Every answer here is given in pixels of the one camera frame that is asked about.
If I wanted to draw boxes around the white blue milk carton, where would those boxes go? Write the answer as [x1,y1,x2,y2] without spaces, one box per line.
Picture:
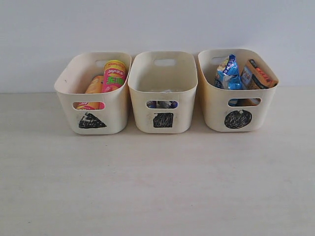
[157,100,178,109]

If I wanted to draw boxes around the purple juice carton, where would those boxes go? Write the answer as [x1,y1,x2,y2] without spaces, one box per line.
[146,100,158,109]

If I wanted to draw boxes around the pink chips can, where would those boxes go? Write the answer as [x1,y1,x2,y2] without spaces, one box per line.
[101,60,126,93]

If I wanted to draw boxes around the yellow chips can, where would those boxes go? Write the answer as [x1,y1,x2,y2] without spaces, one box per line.
[75,75,103,110]

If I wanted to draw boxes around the blue noodle packet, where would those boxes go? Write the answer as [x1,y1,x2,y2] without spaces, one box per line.
[214,54,247,107]

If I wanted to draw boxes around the orange noodle packet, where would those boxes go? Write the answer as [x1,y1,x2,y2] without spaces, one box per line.
[240,59,279,106]

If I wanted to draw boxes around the cream bin with square mark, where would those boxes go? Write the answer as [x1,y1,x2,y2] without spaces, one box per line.
[128,51,198,133]

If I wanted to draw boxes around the cream bin with triangle mark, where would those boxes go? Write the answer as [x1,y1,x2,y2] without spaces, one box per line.
[54,52,132,135]

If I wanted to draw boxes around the cream bin with circle mark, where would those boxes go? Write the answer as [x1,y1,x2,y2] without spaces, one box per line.
[196,49,277,132]

